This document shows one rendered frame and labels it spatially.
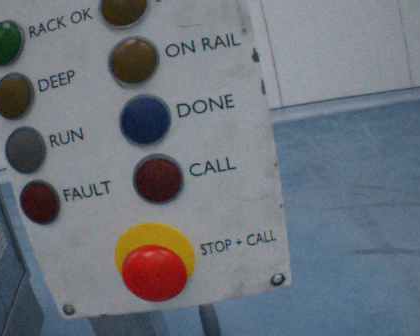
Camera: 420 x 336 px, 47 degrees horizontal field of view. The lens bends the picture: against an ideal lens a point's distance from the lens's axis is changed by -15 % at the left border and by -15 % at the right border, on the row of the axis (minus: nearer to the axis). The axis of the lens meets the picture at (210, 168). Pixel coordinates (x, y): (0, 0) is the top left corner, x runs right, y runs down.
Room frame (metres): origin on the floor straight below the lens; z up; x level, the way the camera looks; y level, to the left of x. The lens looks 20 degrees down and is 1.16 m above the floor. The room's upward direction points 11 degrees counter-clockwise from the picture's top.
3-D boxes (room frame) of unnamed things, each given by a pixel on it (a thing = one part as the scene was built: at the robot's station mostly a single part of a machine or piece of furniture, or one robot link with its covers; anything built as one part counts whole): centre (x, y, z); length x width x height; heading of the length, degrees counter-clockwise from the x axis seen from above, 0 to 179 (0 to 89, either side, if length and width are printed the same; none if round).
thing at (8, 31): (0.30, 0.11, 1.16); 0.03 x 0.01 x 0.03; 90
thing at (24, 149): (0.30, 0.11, 1.09); 0.03 x 0.01 x 0.03; 90
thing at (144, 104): (0.30, 0.03, 1.09); 0.03 x 0.01 x 0.03; 90
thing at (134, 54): (0.30, 0.03, 1.12); 0.03 x 0.01 x 0.03; 90
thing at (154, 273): (0.30, 0.05, 1.00); 0.04 x 0.04 x 0.04; 0
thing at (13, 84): (0.30, 0.11, 1.12); 0.03 x 0.01 x 0.03; 90
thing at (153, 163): (0.30, 0.03, 1.05); 0.03 x 0.01 x 0.03; 90
